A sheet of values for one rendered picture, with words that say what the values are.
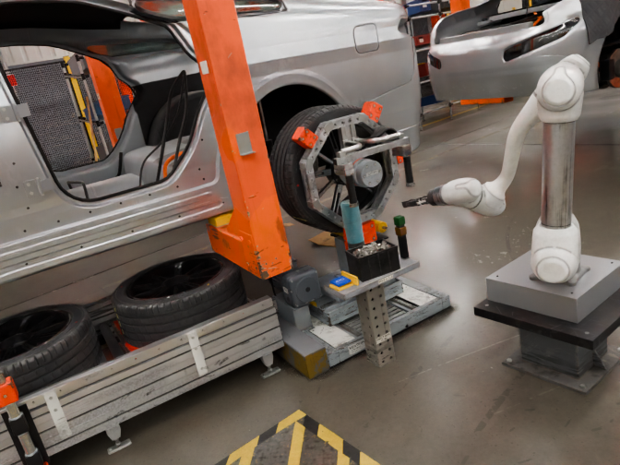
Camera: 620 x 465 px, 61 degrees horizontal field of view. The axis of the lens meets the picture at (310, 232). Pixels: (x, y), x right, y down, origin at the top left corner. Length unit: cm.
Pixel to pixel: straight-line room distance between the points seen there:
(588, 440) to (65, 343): 207
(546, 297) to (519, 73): 289
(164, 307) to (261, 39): 144
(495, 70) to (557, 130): 302
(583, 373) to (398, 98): 186
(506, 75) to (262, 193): 303
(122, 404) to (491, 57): 391
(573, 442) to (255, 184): 156
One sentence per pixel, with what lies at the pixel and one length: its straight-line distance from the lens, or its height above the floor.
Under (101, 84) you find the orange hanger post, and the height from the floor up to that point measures 156.
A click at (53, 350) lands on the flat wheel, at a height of 49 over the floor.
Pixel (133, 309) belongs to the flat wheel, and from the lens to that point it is 263.
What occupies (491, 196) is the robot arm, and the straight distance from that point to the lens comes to 232.
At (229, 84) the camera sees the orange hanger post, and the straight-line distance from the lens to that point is 228.
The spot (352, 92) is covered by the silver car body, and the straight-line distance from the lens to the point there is 320.
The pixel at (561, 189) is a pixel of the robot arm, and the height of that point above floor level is 83.
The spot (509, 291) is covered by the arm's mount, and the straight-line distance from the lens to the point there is 235.
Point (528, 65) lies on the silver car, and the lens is 484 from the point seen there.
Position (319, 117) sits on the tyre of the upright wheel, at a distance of 266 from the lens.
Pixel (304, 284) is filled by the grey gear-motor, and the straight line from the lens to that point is 272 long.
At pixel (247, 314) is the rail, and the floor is 36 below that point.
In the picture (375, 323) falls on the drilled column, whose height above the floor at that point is 23.
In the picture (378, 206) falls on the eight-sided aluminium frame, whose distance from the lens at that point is 280.
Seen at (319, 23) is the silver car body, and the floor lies 159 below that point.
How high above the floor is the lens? 142
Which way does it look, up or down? 18 degrees down
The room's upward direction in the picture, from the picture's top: 12 degrees counter-clockwise
